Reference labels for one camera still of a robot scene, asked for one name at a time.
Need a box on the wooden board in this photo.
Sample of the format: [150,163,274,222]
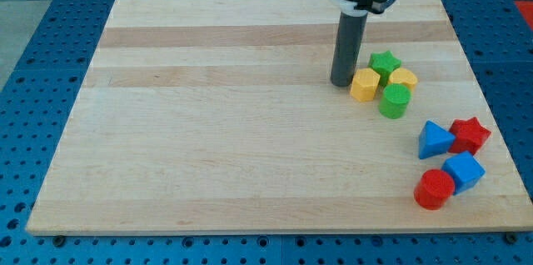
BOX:
[27,0,532,236]

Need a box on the yellow hexagon block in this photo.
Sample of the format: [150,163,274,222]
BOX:
[350,67,381,102]

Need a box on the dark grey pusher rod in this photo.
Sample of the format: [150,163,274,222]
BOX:
[330,12,367,88]

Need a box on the green star block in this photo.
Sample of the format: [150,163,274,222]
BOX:
[368,51,402,87]

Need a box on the green cylinder block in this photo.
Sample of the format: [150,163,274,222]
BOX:
[378,83,411,119]

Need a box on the yellow heart block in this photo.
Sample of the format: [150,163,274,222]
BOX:
[387,67,419,93]

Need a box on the blue triangle block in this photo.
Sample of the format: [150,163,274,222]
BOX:
[418,121,456,159]

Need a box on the red cylinder block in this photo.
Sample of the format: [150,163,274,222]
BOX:
[413,169,455,210]

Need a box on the red star block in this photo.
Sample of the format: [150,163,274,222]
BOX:
[448,117,491,155]

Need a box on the blue cube block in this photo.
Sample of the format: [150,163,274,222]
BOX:
[441,151,486,195]

